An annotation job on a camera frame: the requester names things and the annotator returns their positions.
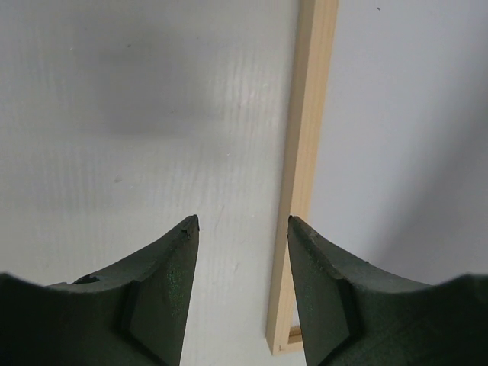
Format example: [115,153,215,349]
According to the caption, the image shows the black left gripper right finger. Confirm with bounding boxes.
[287,216,487,365]

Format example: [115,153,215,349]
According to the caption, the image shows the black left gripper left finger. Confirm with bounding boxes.
[1,215,199,365]

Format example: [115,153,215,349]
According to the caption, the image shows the light wooden picture frame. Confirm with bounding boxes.
[265,0,339,356]

